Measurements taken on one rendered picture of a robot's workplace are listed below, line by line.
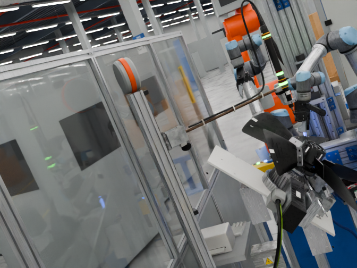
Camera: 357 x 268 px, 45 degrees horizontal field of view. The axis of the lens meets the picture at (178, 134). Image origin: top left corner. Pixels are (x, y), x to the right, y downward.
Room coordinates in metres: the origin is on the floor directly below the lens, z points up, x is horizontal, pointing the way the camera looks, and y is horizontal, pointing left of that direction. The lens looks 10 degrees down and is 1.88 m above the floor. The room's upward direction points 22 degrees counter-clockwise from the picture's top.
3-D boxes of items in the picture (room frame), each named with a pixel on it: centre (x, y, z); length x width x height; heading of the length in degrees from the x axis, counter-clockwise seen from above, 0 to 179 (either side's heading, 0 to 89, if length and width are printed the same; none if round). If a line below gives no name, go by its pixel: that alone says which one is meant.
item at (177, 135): (1.96, 0.02, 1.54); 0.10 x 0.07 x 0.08; 106
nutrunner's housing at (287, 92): (2.14, -0.58, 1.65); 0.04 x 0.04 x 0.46
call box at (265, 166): (2.57, -0.42, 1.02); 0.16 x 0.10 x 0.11; 71
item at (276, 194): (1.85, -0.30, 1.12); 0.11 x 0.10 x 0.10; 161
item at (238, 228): (2.28, -0.10, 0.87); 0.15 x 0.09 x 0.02; 155
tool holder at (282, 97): (2.13, -0.57, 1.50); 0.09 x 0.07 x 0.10; 106
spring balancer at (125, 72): (1.94, 0.11, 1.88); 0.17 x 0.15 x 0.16; 161
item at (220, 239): (2.14, 0.03, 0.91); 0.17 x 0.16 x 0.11; 71
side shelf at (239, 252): (2.21, -0.02, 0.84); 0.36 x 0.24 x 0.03; 161
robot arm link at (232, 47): (2.72, -0.51, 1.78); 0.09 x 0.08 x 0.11; 167
